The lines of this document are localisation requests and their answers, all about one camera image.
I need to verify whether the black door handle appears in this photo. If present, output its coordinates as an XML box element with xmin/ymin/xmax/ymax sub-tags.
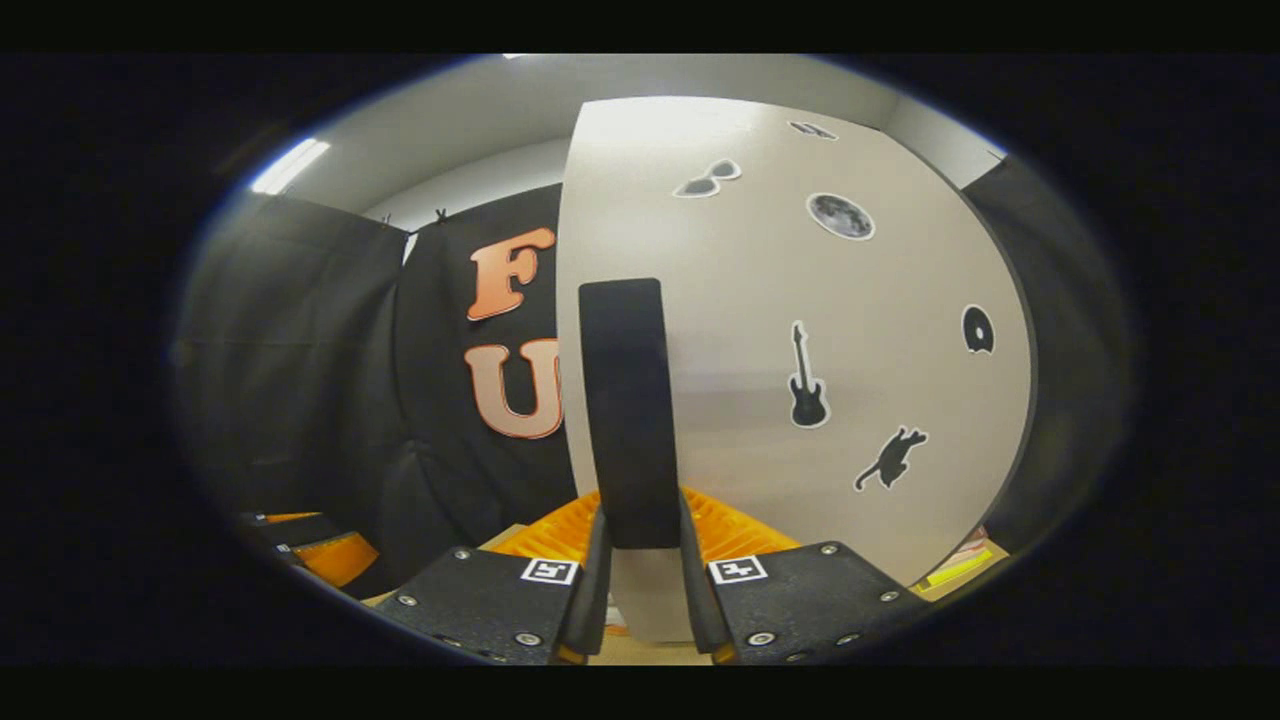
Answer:
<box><xmin>578</xmin><ymin>278</ymin><xmax>684</xmax><ymax>550</ymax></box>

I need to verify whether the black backdrop cloth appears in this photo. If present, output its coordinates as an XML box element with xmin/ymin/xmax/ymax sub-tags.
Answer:
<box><xmin>175</xmin><ymin>155</ymin><xmax>1136</xmax><ymax>591</ymax></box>

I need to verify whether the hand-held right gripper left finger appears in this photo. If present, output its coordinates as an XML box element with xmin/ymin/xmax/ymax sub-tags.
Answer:
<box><xmin>375</xmin><ymin>490</ymin><xmax>614</xmax><ymax>666</ymax></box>

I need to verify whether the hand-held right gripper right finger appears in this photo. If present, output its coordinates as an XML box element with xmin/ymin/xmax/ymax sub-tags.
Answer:
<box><xmin>680</xmin><ymin>487</ymin><xmax>931</xmax><ymax>666</ymax></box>

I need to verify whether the beige cabinet door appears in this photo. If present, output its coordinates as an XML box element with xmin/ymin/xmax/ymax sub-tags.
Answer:
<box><xmin>555</xmin><ymin>96</ymin><xmax>1039</xmax><ymax>643</ymax></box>

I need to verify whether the stack of books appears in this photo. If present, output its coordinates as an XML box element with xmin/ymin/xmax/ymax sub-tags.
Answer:
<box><xmin>908</xmin><ymin>524</ymin><xmax>1012</xmax><ymax>602</ymax></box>

